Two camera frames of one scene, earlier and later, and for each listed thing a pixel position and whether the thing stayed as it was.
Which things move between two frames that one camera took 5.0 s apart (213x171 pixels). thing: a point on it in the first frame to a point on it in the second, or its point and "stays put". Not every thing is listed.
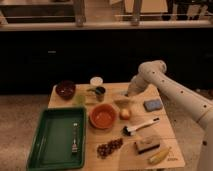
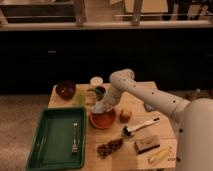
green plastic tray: [60, 140] stays put
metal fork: [74, 147] stays put
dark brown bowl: [65, 89] stays put
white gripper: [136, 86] to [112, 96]
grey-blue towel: [123, 103] to [99, 107]
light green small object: [80, 99] stays put
